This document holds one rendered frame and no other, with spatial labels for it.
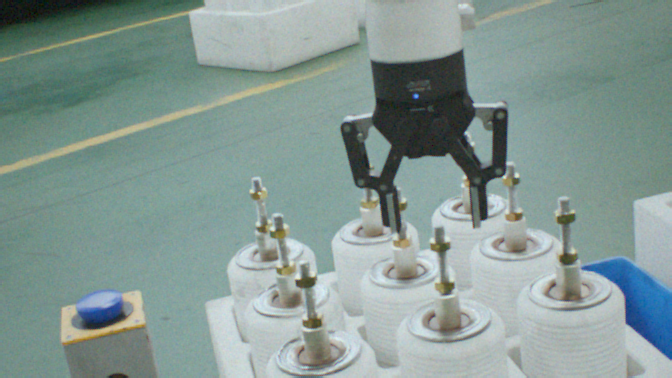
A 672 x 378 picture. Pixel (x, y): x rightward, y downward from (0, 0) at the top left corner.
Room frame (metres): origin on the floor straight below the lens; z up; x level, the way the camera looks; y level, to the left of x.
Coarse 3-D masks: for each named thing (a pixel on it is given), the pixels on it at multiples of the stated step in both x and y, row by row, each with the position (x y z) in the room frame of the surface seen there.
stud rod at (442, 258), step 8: (440, 224) 0.77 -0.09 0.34; (440, 232) 0.77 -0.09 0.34; (440, 240) 0.77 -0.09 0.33; (440, 256) 0.77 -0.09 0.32; (440, 264) 0.77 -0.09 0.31; (448, 264) 0.77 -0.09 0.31; (440, 272) 0.77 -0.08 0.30; (448, 272) 0.77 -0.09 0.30; (440, 280) 0.77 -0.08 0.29; (448, 280) 0.77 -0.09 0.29
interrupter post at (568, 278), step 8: (560, 264) 0.79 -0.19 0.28; (568, 264) 0.79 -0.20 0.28; (576, 264) 0.78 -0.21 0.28; (560, 272) 0.79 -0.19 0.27; (568, 272) 0.78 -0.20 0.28; (576, 272) 0.78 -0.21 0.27; (560, 280) 0.79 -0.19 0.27; (568, 280) 0.78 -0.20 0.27; (576, 280) 0.78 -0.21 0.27; (560, 288) 0.79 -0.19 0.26; (568, 288) 0.78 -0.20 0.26; (576, 288) 0.78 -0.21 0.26; (568, 296) 0.78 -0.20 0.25
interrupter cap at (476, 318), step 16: (432, 304) 0.80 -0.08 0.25; (464, 304) 0.79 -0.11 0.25; (480, 304) 0.79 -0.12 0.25; (416, 320) 0.78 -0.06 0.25; (432, 320) 0.78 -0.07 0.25; (464, 320) 0.77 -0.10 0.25; (480, 320) 0.76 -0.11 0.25; (416, 336) 0.75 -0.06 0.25; (432, 336) 0.74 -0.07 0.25; (448, 336) 0.74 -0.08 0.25; (464, 336) 0.74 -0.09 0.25
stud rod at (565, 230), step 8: (560, 200) 0.79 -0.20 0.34; (568, 200) 0.79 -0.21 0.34; (560, 208) 0.79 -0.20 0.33; (568, 208) 0.79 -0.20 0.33; (560, 224) 0.79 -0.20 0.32; (568, 224) 0.79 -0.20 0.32; (560, 232) 0.79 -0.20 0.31; (568, 232) 0.79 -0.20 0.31; (560, 240) 0.79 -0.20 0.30; (568, 240) 0.79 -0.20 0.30; (568, 248) 0.79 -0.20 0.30
